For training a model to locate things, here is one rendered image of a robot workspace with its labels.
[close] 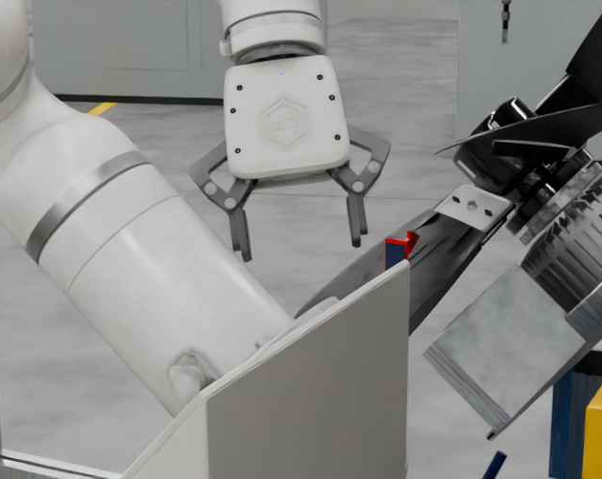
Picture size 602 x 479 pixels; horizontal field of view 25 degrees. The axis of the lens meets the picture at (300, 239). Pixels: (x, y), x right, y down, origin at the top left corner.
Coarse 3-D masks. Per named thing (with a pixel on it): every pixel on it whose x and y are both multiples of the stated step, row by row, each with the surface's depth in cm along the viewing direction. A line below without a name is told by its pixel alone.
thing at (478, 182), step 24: (504, 120) 174; (480, 144) 174; (480, 168) 176; (504, 168) 174; (528, 168) 174; (552, 168) 174; (576, 168) 172; (504, 192) 176; (528, 192) 175; (552, 192) 171; (528, 216) 173
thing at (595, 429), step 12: (600, 396) 131; (588, 408) 129; (600, 408) 129; (588, 420) 129; (600, 420) 129; (588, 432) 130; (600, 432) 129; (588, 444) 130; (600, 444) 129; (588, 456) 130; (600, 456) 130; (588, 468) 131; (600, 468) 130
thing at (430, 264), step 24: (432, 216) 175; (384, 240) 177; (432, 240) 172; (456, 240) 170; (480, 240) 170; (360, 264) 176; (432, 264) 168; (456, 264) 167; (336, 288) 175; (432, 288) 165
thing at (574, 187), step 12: (600, 168) 175; (576, 180) 174; (588, 180) 172; (564, 192) 171; (576, 192) 171; (552, 204) 172; (564, 204) 171; (540, 216) 172; (552, 216) 172; (540, 228) 173; (528, 240) 176
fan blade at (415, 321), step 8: (480, 248) 186; (472, 256) 187; (464, 264) 188; (456, 272) 190; (448, 280) 191; (440, 288) 192; (448, 288) 191; (440, 296) 192; (424, 304) 195; (432, 304) 194; (424, 312) 195; (416, 320) 196; (416, 328) 196
